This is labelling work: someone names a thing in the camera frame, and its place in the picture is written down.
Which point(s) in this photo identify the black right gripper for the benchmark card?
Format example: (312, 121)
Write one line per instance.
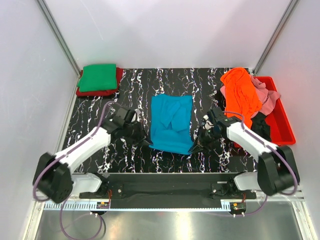
(200, 142)

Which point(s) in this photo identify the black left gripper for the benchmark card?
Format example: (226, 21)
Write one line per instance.
(142, 136)

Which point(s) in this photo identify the blue t shirt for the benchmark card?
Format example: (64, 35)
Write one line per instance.
(170, 123)

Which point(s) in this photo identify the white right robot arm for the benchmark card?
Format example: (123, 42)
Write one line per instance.
(277, 172)

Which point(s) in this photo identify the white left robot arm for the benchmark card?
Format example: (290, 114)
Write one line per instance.
(54, 172)

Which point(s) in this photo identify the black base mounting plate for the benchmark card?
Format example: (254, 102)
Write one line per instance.
(208, 185)

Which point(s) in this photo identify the black t shirt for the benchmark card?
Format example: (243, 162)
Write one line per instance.
(260, 127)

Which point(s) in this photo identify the orange t shirt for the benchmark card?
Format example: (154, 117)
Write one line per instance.
(242, 100)

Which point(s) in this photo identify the dark red folded t shirt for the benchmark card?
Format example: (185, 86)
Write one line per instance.
(103, 93)

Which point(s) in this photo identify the green folded t shirt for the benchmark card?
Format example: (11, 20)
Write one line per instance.
(98, 77)

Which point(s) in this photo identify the red plastic bin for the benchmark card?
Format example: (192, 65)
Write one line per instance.
(280, 129)

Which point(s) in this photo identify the pink t shirt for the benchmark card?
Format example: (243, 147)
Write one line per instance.
(267, 97)

